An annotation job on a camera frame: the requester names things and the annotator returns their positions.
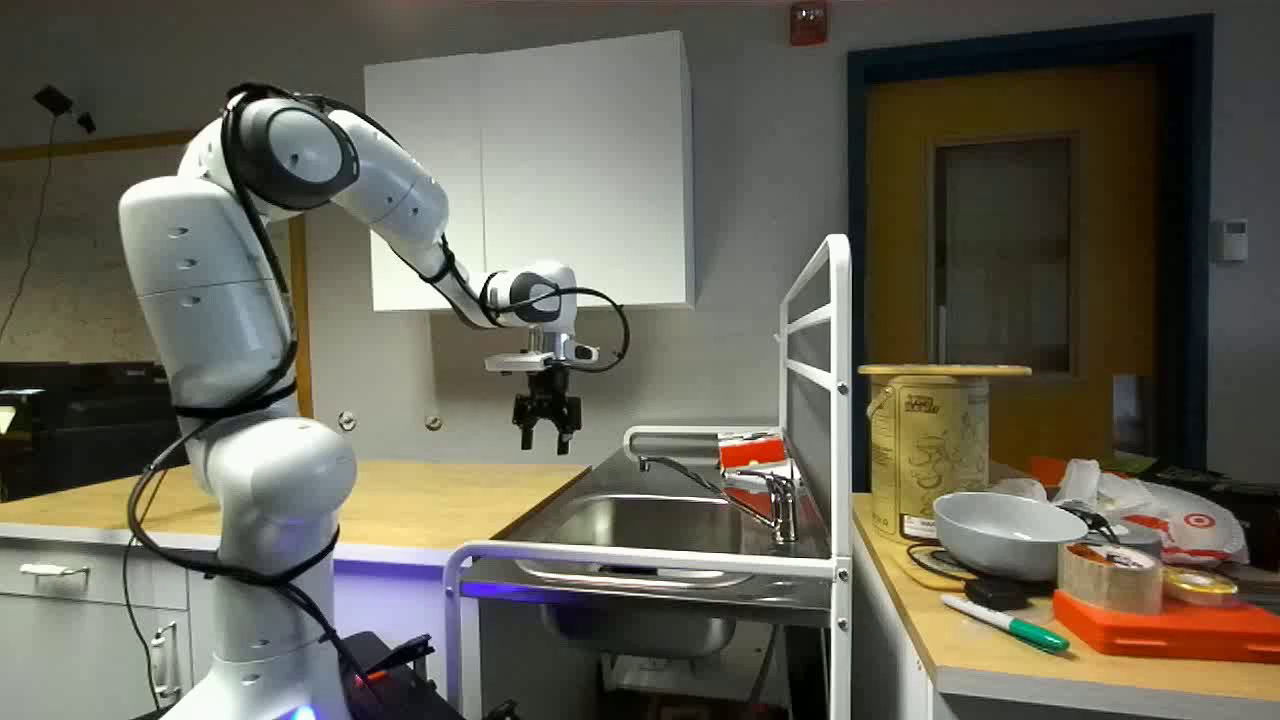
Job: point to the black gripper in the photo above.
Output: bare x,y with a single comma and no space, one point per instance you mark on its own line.
548,395

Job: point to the chrome sink tap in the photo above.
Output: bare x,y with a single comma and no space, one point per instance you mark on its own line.
786,514

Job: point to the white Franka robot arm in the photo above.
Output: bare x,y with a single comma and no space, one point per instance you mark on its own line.
213,295

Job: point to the stainless steel sink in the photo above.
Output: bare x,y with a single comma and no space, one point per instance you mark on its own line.
641,523

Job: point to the white base cabinet wooden top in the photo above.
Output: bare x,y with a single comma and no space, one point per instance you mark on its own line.
427,500

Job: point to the orange sponge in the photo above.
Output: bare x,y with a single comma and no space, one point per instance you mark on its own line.
755,455

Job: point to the black box with orange button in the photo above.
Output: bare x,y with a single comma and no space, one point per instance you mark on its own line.
395,683

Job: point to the yellow cylindrical container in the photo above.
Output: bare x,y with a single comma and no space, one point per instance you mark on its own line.
924,445

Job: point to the yellow door with window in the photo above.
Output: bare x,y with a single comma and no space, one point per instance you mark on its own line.
905,267

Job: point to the thin wooden board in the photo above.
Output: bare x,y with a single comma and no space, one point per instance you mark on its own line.
946,369

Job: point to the black machine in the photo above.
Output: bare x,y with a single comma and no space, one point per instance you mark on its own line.
94,425

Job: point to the grey bowl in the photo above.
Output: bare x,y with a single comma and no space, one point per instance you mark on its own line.
1005,533

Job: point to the small black block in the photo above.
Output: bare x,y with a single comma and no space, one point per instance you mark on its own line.
992,592

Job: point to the red fire alarm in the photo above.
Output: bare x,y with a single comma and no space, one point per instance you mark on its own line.
810,23

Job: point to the white table wooden top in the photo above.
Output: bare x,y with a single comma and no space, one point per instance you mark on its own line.
974,662

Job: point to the green white marker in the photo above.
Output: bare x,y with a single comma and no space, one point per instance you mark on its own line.
1012,624

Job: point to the wood framed whiteboard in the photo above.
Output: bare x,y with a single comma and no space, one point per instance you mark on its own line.
64,253

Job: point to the clear tape roll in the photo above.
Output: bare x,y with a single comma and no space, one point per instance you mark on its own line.
1108,577

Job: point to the white red plastic bag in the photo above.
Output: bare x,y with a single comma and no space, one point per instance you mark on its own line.
1181,523

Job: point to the flat orange box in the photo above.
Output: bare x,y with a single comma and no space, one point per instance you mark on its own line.
1161,628

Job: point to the small round tin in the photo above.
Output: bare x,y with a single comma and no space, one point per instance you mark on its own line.
1201,587

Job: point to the small metal wall knob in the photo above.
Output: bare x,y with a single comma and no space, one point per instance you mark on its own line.
433,420
347,420

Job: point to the white wall cabinet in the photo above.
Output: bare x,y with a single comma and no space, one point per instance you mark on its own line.
602,163

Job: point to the white metal rack frame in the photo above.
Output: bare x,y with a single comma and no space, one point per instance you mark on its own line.
838,402

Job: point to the dark blue door frame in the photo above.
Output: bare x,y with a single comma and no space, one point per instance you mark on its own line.
857,203

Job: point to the black wall mounted camera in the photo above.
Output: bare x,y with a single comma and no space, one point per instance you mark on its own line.
56,102

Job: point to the white wall thermostat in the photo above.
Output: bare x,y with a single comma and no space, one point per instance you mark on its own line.
1235,241

